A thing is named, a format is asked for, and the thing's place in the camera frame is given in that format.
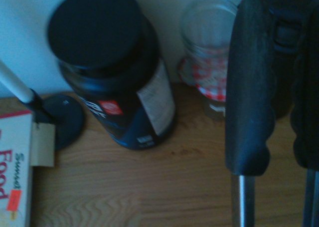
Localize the black jar with black lid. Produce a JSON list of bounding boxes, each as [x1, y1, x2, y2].
[[46, 0, 177, 152]]

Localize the white pole stand black base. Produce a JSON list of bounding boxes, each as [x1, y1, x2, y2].
[[0, 59, 85, 151]]

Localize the jar with red checkered lid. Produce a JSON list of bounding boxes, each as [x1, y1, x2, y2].
[[177, 56, 229, 122]]

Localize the black handled steel tongs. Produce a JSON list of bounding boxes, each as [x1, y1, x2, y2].
[[224, 0, 319, 227]]

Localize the clear empty glass jar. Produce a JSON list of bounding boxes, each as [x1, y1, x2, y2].
[[179, 0, 240, 63]]

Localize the beige paper bookmark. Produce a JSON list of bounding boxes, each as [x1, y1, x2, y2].
[[30, 122, 56, 168]]

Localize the white Sunset Food book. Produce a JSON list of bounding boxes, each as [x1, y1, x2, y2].
[[0, 111, 35, 227]]

